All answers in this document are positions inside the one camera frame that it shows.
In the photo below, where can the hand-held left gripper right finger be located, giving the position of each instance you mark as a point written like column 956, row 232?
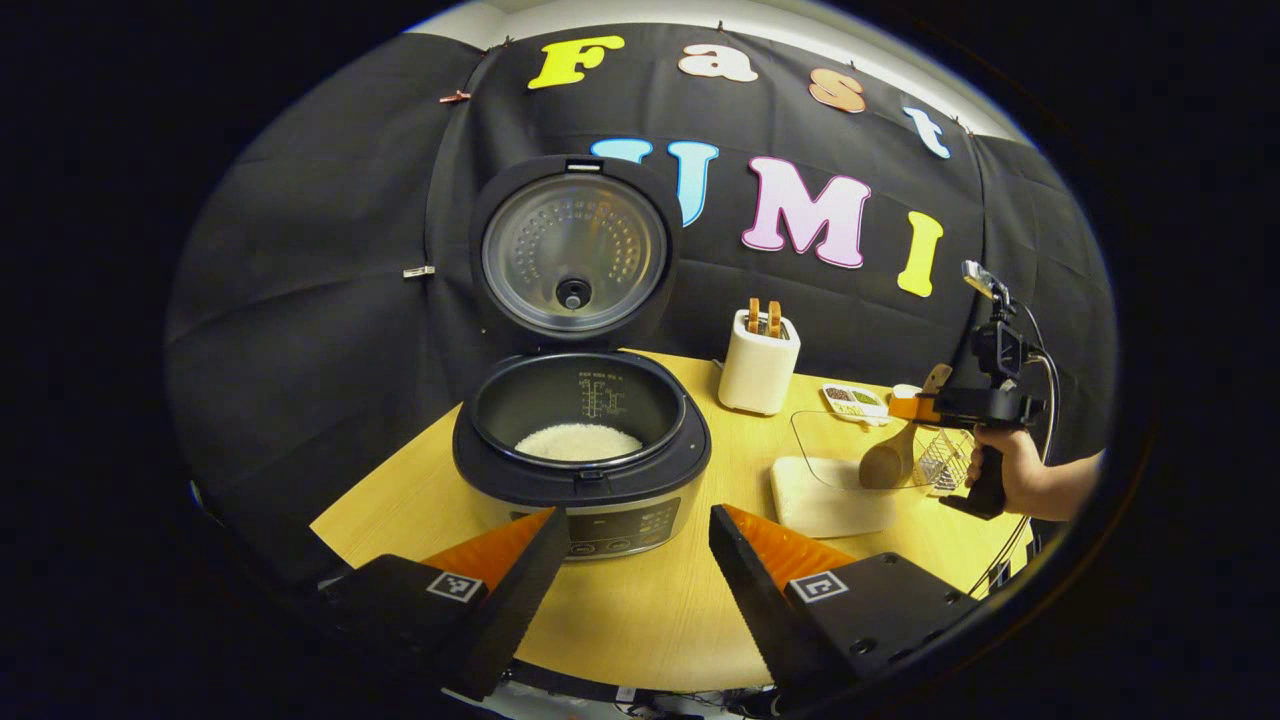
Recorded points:
column 755, row 600

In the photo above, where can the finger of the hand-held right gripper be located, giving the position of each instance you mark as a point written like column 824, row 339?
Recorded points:
column 912, row 407

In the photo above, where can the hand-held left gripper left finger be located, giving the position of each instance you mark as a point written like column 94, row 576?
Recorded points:
column 515, row 610

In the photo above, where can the wooden spoon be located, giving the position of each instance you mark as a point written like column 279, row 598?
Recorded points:
column 885, row 465

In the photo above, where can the clear box of white rice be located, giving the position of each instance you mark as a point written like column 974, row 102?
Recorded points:
column 820, row 500

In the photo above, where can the dark grey rice cooker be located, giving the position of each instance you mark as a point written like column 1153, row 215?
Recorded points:
column 580, row 482

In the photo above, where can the white rice heap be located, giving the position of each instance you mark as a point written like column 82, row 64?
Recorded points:
column 580, row 442

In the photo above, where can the white round plate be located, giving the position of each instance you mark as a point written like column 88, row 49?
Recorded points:
column 905, row 390

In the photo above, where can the white divided bean dish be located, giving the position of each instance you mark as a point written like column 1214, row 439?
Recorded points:
column 855, row 402

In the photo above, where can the white toaster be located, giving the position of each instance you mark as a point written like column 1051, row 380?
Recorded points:
column 757, row 375

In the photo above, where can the toast bread slice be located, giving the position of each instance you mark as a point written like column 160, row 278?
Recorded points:
column 754, row 315
column 774, row 318

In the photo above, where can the white cloth clip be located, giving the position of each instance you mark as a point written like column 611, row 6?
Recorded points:
column 419, row 271

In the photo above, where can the black backdrop cloth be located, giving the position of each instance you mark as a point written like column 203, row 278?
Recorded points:
column 320, row 300

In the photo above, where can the pink cloth clip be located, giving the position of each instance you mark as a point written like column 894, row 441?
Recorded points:
column 455, row 97

